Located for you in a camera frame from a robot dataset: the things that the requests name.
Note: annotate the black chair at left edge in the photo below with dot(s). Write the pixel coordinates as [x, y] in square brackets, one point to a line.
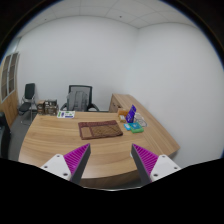
[5, 136]

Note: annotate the clear plastic bag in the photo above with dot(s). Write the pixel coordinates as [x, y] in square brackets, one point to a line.
[140, 119]

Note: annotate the black visitor chair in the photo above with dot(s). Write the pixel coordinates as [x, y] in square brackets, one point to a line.
[28, 100]

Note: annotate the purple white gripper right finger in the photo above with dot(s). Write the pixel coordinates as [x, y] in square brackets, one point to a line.
[150, 166]

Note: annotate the wooden office desk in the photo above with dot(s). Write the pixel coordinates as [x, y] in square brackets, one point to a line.
[110, 163]

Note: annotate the blue small packet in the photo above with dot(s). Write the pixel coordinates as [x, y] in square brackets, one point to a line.
[127, 126]

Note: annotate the orange small box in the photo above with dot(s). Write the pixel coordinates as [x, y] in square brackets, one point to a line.
[122, 115]

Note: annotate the green flat box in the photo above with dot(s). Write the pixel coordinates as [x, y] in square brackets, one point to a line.
[136, 127]

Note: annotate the dark brown storage boxes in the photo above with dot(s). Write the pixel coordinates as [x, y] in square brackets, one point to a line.
[47, 107]

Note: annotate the wooden glass door cabinet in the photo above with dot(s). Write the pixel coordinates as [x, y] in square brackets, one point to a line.
[8, 87]

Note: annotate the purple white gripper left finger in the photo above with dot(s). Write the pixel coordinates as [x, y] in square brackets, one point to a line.
[69, 166]

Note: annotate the black mesh office chair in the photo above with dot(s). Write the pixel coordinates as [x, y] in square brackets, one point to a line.
[79, 98]

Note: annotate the white green paper card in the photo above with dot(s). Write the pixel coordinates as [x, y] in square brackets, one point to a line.
[66, 114]

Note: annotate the brown patterned towel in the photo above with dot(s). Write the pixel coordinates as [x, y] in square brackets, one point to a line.
[96, 130]

